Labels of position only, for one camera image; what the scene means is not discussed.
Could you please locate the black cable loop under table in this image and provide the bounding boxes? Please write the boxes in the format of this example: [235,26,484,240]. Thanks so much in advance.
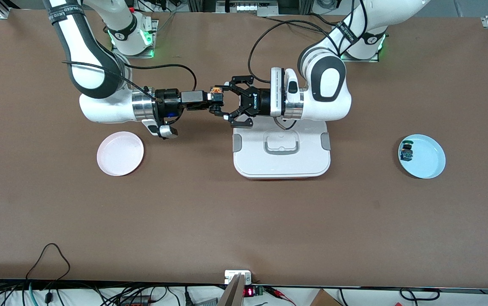
[399,288,441,302]

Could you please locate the black power strip red switches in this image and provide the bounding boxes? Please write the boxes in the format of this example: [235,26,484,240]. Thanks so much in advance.
[116,295,159,306]

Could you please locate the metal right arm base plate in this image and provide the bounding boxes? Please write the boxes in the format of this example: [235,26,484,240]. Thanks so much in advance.
[110,19,159,59]

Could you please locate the green push-button switch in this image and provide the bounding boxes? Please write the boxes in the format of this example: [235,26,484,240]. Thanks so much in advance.
[400,140,415,162]

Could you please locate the white lidded box grey clips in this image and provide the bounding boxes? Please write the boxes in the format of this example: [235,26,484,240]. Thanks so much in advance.
[232,116,332,180]

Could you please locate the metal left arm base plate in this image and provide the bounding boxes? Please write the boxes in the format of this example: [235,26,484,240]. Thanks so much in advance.
[338,30,387,63]

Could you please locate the light blue round plate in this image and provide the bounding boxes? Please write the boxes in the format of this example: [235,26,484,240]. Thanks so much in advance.
[398,134,446,179]

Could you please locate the silver equipment behind table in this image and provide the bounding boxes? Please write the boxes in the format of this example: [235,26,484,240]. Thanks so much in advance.
[216,0,279,17]

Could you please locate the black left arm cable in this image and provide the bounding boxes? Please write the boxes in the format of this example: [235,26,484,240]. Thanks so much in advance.
[247,0,370,85]

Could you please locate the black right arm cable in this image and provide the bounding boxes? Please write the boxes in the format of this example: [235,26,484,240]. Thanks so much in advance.
[62,60,198,103]

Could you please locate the black cable to arm base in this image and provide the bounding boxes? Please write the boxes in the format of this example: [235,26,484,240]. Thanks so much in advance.
[261,16,338,34]

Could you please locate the brown cardboard box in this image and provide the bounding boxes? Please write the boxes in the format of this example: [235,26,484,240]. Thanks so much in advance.
[310,289,343,306]

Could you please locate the thin black looped cable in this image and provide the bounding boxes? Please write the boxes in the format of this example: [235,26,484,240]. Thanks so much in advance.
[25,243,71,282]

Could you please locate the white mount bracket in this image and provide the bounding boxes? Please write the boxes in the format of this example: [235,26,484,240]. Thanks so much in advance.
[224,270,252,285]

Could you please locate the aluminium camera mount bar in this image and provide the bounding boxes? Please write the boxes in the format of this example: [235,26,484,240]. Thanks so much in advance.
[218,273,245,306]

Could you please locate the red clip wires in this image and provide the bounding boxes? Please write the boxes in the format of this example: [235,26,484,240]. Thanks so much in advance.
[265,286,297,306]

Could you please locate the pink round plate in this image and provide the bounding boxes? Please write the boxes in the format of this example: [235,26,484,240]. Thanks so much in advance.
[96,131,145,177]

